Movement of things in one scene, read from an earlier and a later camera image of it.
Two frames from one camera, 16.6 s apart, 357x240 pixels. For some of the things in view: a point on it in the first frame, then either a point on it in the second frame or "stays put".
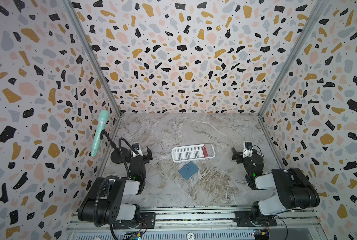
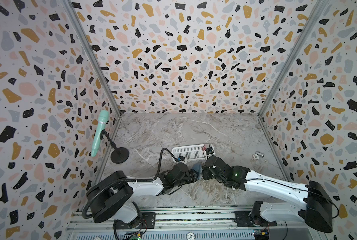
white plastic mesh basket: (194, 152) stays put
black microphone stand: (115, 155) stays put
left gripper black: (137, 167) to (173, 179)
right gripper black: (241, 156) to (207, 173)
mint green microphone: (103, 118) stays put
